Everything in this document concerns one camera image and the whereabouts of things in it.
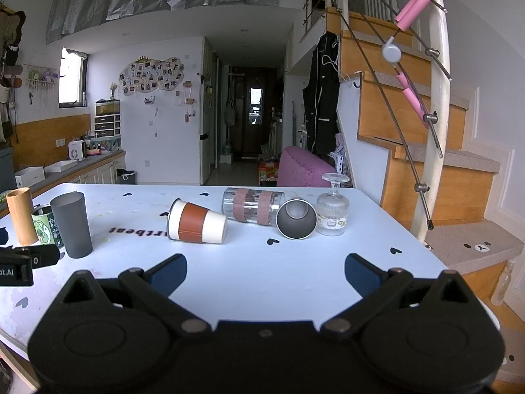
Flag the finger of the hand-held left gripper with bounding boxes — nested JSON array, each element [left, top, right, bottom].
[[0, 244, 60, 270]]

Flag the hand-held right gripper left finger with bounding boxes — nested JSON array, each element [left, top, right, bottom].
[[61, 253, 213, 337]]

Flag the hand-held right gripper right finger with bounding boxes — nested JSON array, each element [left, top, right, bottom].
[[320, 253, 472, 337]]

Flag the dark grey tumbler cup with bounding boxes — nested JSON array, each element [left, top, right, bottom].
[[50, 192, 94, 259]]

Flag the bamboo cup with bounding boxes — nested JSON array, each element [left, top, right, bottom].
[[6, 187, 39, 247]]

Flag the white cup with brown sleeve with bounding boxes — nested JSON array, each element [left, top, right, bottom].
[[167, 198, 229, 245]]

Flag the grey metal cup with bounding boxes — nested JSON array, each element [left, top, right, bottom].
[[276, 198, 318, 241]]

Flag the clear glass cup brown bands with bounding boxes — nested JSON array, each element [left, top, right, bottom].
[[221, 187, 285, 227]]

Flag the green printed mug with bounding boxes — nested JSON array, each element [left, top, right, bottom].
[[31, 206, 65, 250]]

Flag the clear glass goblet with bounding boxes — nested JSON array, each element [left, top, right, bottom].
[[316, 173, 350, 237]]

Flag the white box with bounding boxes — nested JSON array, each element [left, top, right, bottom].
[[15, 166, 45, 189]]

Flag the white flat tray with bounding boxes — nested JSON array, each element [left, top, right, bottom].
[[44, 159, 78, 173]]

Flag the white kitchen cabinet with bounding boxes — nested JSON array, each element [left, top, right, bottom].
[[0, 150, 127, 198]]

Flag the grey bear print stair mat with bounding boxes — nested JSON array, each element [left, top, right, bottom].
[[422, 218, 525, 274]]

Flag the purple sofa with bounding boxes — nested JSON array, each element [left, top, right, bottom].
[[277, 145, 337, 187]]

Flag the colourful cardboard box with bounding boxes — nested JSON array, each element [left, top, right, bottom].
[[258, 161, 280, 183]]

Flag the clear plastic bottle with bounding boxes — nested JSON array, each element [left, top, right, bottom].
[[491, 259, 516, 306]]

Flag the white drawer organizer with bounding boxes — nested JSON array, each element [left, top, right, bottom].
[[94, 114, 121, 138]]

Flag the dark entrance door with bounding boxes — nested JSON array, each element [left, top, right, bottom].
[[242, 68, 277, 161]]

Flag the wooden staircase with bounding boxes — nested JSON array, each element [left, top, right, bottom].
[[326, 7, 525, 394]]

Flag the black hanging coat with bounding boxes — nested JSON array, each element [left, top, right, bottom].
[[303, 31, 342, 159]]

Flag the dark framed window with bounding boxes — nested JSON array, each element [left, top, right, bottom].
[[58, 47, 88, 109]]

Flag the small pink foam tube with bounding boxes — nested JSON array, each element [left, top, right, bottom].
[[395, 72, 429, 120]]

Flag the cloud shaped photo board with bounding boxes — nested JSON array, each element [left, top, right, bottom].
[[119, 55, 186, 96]]

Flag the round white device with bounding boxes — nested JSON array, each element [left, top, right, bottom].
[[381, 37, 403, 64]]

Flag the large pink foam tube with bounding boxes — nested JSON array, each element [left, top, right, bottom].
[[394, 0, 434, 31]]

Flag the white bracket rack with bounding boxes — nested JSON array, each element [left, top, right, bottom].
[[328, 152, 347, 175]]

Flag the wall jewellery rack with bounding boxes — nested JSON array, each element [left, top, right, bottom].
[[24, 63, 60, 99]]

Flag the white stair railing post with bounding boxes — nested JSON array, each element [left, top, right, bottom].
[[410, 0, 452, 244]]

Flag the wooden wavy frame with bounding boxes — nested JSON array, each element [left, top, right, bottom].
[[0, 4, 26, 66]]

